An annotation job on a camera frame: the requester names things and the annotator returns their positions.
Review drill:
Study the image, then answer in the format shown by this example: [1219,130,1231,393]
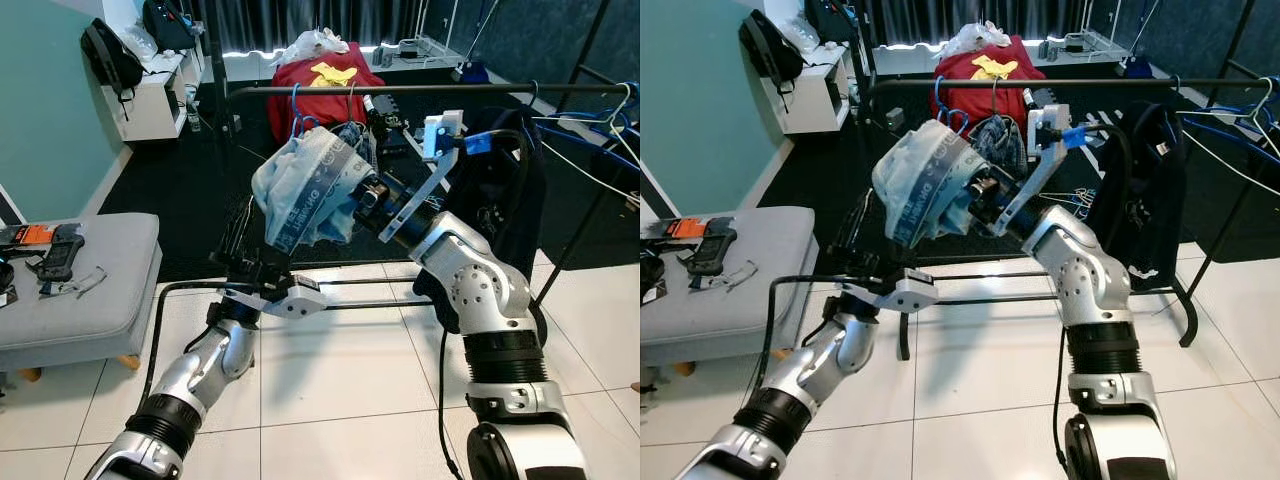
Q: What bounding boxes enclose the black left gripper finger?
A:
[866,190,893,251]
[845,188,871,256]
[218,195,246,263]
[240,198,269,259]

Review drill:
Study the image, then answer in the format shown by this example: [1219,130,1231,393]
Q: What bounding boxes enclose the blue wire clothes hanger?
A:
[933,75,966,136]
[288,83,321,141]

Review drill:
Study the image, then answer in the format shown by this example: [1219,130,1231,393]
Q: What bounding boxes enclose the black electronic device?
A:
[362,95,406,136]

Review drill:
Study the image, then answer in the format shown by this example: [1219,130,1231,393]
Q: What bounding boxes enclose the black metal clothes rack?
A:
[205,0,641,346]
[855,0,1280,351]

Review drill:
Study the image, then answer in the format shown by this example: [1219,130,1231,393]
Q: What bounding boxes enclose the black shirt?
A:
[415,105,549,346]
[1085,100,1191,291]

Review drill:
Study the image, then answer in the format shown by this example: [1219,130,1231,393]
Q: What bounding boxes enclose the red cloth with yellow star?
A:
[268,55,386,131]
[930,38,1046,126]

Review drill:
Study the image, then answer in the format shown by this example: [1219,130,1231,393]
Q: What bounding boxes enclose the white cabinet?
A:
[110,52,206,141]
[770,45,861,136]

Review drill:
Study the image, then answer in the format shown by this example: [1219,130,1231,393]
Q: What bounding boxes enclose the grey upholstered ottoman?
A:
[640,207,823,369]
[0,213,163,376]

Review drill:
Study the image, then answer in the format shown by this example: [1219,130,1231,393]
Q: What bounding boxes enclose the clear safety glasses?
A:
[40,265,106,299]
[695,260,761,293]

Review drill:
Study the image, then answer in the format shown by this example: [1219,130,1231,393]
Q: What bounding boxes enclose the black handheld controller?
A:
[38,223,86,283]
[690,218,739,278]

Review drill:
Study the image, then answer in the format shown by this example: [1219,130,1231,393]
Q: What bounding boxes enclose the white plastic bag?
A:
[940,22,1011,59]
[278,30,351,69]

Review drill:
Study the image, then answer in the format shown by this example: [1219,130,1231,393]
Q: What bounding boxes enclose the blue broom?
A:
[1118,0,1166,79]
[452,0,501,86]

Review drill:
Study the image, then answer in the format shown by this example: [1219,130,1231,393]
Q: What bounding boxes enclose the orange and black device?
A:
[652,216,723,241]
[0,222,61,249]

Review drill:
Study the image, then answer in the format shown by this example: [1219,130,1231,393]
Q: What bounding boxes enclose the dark curtain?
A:
[860,0,1091,46]
[190,0,421,53]

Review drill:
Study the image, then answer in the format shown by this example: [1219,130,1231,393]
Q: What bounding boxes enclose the black backpack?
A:
[80,18,144,96]
[738,10,806,91]

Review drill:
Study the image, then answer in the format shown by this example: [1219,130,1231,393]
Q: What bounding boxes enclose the black bag with red tag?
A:
[143,0,199,51]
[805,0,859,43]

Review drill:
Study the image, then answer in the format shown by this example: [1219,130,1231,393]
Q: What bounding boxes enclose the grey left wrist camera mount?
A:
[845,268,941,314]
[225,275,326,319]

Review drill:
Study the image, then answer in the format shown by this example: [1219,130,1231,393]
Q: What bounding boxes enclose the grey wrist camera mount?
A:
[378,110,466,244]
[845,268,941,314]
[990,103,1073,239]
[225,275,326,319]

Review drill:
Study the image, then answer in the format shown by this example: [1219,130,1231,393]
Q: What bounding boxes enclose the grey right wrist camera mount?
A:
[378,110,466,244]
[990,103,1073,239]

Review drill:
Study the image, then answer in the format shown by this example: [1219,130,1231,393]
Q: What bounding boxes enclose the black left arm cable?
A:
[763,275,861,401]
[145,280,241,401]

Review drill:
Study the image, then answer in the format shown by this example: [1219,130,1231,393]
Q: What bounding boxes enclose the black strap bundle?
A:
[640,250,666,301]

